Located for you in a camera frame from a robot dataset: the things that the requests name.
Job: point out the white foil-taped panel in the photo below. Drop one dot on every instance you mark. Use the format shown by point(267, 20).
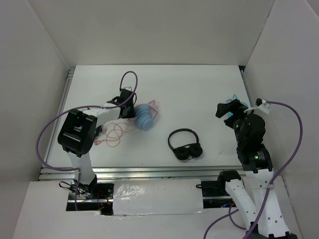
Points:
point(157, 197)

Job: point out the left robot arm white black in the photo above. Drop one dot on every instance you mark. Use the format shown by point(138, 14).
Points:
point(81, 128)

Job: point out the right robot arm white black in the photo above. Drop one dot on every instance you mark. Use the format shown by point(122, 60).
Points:
point(260, 212)

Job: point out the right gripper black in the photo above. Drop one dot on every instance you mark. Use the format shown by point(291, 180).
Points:
point(235, 106)

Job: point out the teal cat-ear headphones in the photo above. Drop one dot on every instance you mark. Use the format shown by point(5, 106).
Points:
point(234, 97)

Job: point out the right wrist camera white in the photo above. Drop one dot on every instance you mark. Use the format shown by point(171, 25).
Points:
point(261, 105)

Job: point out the black on-ear headphones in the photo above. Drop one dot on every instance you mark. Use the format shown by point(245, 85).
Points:
point(192, 150)

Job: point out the pink blue cat-ear headphones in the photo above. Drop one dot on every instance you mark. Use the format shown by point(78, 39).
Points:
point(145, 115)

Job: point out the aluminium front rail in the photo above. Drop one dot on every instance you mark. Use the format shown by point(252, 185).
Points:
point(162, 172)

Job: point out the left aluminium side rail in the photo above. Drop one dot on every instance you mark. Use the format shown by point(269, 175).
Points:
point(69, 78)

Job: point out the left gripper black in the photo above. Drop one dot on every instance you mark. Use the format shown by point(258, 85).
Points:
point(131, 114)

